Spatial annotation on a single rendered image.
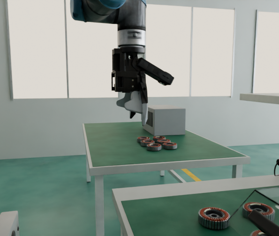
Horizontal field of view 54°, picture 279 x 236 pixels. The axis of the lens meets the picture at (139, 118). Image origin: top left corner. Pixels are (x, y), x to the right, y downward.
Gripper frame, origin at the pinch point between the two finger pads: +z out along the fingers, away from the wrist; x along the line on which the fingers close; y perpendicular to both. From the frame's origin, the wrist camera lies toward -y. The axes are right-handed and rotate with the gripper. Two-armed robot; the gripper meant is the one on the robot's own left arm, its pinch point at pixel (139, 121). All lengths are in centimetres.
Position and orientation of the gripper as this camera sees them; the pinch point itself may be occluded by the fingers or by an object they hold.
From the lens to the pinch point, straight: 76.2
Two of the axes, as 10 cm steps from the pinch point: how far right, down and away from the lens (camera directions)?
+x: 2.5, 1.3, -9.6
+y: -9.7, 0.3, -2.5
